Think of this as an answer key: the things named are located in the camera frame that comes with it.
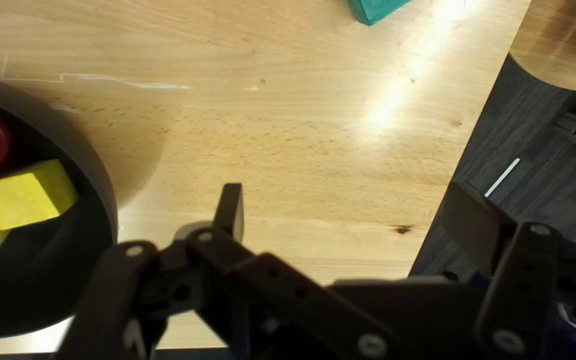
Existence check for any black bowl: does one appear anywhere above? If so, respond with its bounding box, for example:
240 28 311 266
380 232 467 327
0 72 120 339

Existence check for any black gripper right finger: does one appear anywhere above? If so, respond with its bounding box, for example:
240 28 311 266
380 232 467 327
441 181 576 360

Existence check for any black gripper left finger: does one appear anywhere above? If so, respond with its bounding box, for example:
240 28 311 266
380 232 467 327
54 181 397 360

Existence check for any small green wooden block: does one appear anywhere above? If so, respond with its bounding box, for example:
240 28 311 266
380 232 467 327
346 0 414 28

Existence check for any round wooden stool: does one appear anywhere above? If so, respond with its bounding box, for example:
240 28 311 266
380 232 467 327
508 0 576 96

